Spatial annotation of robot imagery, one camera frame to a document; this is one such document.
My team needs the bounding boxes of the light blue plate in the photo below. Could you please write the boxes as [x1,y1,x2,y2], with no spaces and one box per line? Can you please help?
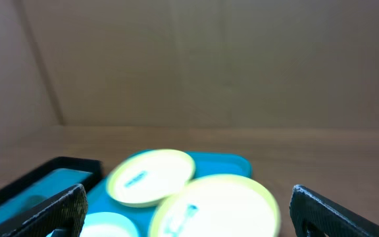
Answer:
[80,212,140,237]

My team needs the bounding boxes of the yellow plate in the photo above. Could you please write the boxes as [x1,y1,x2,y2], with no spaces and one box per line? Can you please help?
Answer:
[106,149,195,208]
[147,174,281,237]

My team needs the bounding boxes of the teal plastic serving tray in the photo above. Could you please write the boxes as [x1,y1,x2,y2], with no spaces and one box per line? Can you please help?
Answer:
[46,150,253,237]

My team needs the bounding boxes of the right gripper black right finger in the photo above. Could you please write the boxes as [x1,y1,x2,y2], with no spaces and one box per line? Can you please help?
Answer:
[290,184,379,237]

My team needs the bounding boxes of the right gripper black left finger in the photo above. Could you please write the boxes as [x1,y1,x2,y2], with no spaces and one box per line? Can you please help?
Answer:
[0,184,88,237]

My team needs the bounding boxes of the black-rimmed water tray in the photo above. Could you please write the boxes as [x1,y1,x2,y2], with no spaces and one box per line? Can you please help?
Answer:
[0,157,102,224]

